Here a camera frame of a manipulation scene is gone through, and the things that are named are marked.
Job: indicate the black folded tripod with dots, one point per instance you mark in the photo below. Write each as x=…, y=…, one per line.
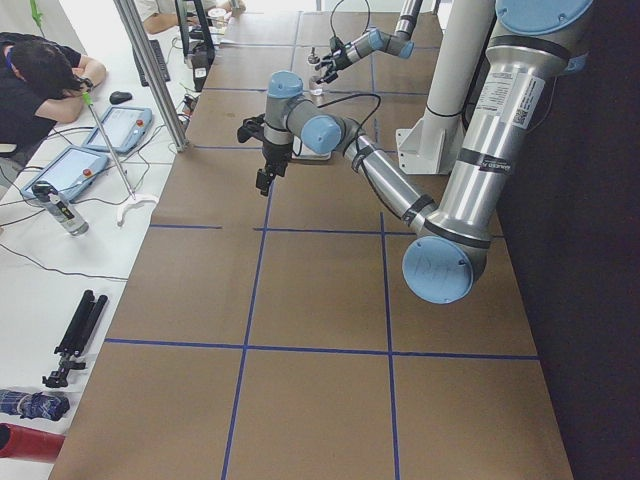
x=76, y=338

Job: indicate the blue folded umbrella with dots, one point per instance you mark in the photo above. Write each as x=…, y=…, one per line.
x=33, y=405

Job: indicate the aluminium frame post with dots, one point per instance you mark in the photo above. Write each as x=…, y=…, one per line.
x=141, y=46

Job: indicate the person in black shirt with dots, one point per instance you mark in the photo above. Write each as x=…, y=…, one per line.
x=42, y=83

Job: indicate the metal reacher stick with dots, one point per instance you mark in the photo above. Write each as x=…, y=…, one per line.
x=133, y=198

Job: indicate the digital kitchen scale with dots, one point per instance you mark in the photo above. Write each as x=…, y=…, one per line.
x=306, y=155

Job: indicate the clear water bottle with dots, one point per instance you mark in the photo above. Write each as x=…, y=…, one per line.
x=60, y=208

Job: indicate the blue teach pendant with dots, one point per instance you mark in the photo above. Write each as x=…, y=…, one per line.
x=126, y=126
x=71, y=172

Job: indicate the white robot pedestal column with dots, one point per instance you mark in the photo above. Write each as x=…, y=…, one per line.
x=431, y=146

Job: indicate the red cylinder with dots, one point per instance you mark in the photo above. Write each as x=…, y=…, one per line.
x=23, y=443

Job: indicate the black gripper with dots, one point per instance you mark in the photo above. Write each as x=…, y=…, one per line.
x=274, y=154
x=338, y=58

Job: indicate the glass sauce dispenser bottle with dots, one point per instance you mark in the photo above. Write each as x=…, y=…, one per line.
x=314, y=74

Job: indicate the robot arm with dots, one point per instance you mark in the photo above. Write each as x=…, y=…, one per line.
x=494, y=62
x=398, y=44

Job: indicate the black computer mouse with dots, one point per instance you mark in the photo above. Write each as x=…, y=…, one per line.
x=119, y=97

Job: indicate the near blue teach pendant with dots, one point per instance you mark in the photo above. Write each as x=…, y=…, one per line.
x=71, y=172

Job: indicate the far blue teach pendant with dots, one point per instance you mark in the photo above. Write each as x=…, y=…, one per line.
x=126, y=126

